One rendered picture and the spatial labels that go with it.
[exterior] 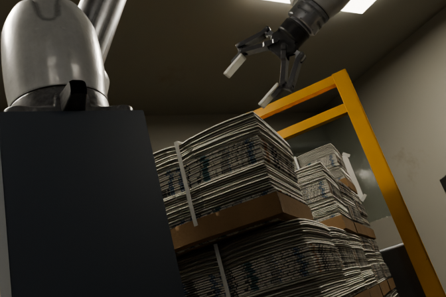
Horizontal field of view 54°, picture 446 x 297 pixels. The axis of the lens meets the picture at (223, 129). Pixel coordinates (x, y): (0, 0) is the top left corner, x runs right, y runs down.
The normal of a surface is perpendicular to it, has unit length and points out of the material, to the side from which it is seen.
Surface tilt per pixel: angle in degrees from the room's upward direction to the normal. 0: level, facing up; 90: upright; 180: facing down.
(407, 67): 90
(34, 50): 90
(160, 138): 90
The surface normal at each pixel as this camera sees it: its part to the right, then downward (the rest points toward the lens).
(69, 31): 0.55, -0.51
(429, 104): -0.86, 0.04
